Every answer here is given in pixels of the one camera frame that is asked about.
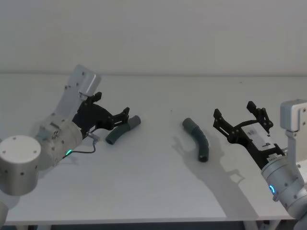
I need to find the thin dark gripper cable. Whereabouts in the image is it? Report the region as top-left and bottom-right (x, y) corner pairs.
(62, 131), (99, 160)

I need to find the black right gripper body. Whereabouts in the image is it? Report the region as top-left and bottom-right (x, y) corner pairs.
(227, 119), (286, 169)

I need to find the short bent grey pipe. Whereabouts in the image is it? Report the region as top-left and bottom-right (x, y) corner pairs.
(105, 115), (142, 146)

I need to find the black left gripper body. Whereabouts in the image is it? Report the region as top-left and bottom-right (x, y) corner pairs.
(71, 102), (114, 140)

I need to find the long bent grey pipe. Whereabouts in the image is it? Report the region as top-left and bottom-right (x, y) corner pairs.
(181, 117), (210, 163)

